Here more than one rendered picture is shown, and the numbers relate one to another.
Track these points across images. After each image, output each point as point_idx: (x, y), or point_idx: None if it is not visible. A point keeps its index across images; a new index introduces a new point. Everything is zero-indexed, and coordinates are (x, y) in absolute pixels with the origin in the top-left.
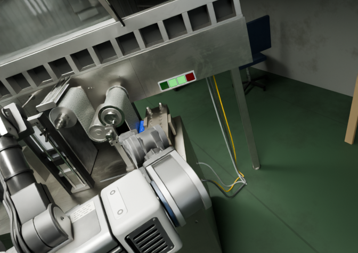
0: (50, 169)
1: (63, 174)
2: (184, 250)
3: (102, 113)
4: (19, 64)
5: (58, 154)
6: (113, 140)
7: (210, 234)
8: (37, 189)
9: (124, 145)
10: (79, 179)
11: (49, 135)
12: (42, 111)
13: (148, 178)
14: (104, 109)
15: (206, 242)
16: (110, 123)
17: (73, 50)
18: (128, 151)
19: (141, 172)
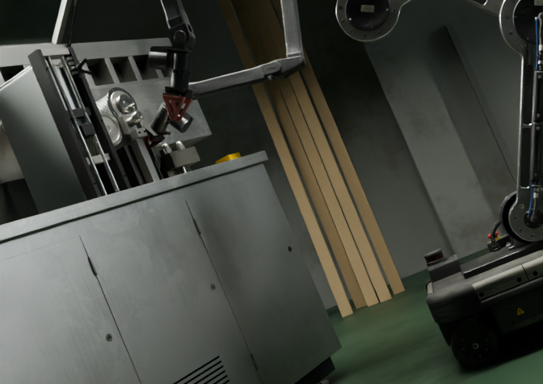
0: (77, 138)
1: (91, 158)
2: (296, 328)
3: (112, 94)
4: None
5: (86, 116)
6: (141, 128)
7: (312, 285)
8: None
9: (191, 82)
10: (112, 173)
11: (83, 74)
12: (28, 81)
13: (284, 9)
14: (115, 91)
15: (314, 308)
16: (126, 109)
17: (5, 62)
18: (200, 85)
19: (245, 69)
